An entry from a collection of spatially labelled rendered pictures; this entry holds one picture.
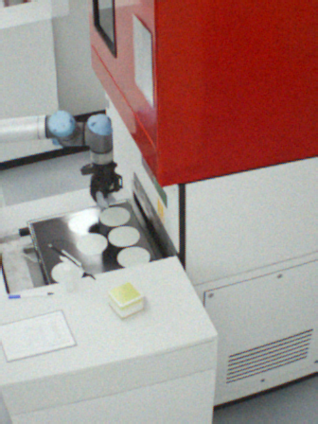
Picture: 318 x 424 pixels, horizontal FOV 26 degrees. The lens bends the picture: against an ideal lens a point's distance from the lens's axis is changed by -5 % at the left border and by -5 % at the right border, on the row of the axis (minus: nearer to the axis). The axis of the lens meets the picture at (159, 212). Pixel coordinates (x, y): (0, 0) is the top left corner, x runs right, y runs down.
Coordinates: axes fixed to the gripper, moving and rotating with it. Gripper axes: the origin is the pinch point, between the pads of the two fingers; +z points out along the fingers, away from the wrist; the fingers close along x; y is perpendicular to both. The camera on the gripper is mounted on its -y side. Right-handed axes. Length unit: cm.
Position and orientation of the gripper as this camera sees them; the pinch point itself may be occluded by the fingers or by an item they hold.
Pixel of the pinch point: (102, 205)
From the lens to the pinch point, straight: 246.2
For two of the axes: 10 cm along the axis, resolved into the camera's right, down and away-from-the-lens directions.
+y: 7.2, 4.2, -5.5
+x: 6.9, -4.6, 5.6
